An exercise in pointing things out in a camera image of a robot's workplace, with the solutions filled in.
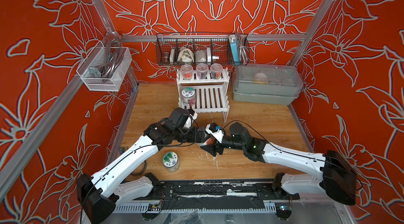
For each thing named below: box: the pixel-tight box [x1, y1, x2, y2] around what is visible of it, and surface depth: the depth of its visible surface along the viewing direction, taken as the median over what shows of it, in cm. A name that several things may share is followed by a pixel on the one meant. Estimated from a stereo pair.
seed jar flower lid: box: [181, 87, 196, 107], surface depth 89 cm
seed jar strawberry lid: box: [206, 137, 216, 146], surface depth 70 cm
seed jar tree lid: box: [162, 151, 179, 168], surface depth 77 cm
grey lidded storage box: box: [232, 63, 304, 106], surface depth 100 cm
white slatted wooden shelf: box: [176, 66, 230, 123], surface depth 92 cm
